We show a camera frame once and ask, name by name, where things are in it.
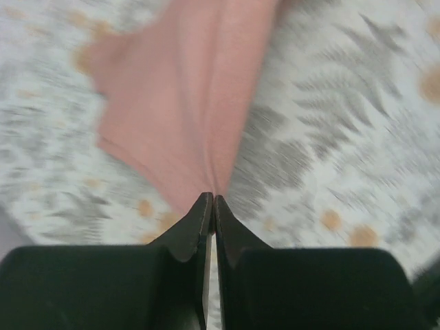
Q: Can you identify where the pink t shirt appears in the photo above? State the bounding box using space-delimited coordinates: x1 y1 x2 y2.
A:
85 1 279 214

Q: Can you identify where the floral table mat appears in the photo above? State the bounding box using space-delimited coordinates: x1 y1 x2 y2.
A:
1 1 439 327

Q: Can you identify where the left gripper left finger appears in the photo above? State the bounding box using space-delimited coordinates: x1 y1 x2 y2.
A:
1 192 213 329

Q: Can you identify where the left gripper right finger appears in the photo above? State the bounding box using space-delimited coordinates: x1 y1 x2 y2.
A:
213 197 426 329

